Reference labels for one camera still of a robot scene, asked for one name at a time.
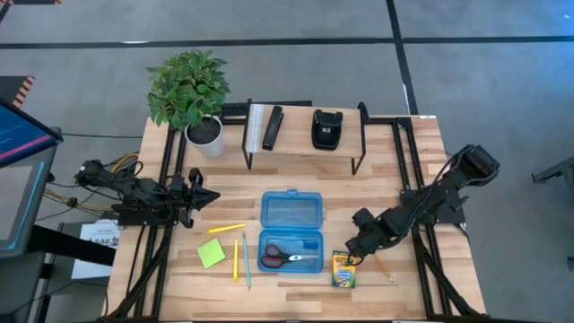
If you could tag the white printed paper sheet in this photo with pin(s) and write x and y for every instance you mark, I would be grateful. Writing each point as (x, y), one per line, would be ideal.
(96, 235)

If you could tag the black stapler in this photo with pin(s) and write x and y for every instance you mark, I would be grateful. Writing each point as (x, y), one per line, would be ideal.
(272, 128)

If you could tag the computer monitor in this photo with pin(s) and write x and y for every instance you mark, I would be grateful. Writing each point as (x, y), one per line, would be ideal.
(22, 179)

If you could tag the black aluminium table frame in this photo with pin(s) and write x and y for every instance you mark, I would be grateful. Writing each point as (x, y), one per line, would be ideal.
(385, 120)

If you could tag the yellow pencil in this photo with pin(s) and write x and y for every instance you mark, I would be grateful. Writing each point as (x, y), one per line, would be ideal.
(235, 260)

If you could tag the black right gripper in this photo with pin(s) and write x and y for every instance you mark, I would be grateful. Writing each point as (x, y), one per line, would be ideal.
(365, 238)

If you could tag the yellow highlighter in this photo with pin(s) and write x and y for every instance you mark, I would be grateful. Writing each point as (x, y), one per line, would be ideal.
(226, 228)

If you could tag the white paper stack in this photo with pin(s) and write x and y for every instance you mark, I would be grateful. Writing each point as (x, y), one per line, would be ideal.
(254, 128)

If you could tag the blue plastic pencil case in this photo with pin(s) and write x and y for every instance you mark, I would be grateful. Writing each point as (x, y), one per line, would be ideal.
(291, 211)

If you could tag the grey furniture leg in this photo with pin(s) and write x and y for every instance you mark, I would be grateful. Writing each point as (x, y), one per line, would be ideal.
(560, 170)

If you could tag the green sticky note pad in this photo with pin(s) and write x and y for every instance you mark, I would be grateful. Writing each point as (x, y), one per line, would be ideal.
(211, 253)

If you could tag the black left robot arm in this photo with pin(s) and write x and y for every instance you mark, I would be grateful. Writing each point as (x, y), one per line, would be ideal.
(143, 195)

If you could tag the green plant in white pot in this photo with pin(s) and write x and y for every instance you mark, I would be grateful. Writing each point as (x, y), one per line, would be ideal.
(188, 85)

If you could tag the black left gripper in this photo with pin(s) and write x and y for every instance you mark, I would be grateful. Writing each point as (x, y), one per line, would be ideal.
(193, 197)

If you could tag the black orange hazard striped board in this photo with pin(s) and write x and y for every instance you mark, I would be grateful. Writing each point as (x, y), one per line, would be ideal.
(24, 89)

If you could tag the crayon box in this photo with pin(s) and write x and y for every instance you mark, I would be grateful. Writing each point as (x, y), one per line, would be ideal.
(343, 273)

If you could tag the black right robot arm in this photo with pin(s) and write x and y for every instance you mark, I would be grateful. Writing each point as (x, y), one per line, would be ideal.
(430, 202)

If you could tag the teal pencil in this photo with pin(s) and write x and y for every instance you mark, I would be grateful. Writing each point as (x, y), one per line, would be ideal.
(246, 262)

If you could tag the black flat bar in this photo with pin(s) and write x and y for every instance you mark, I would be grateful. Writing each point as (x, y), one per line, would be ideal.
(72, 244)

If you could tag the wooden shelf riser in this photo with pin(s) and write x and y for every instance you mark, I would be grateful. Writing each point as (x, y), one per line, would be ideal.
(296, 134)

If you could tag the orange pencil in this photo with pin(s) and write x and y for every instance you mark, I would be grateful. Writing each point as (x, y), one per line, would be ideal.
(385, 268)

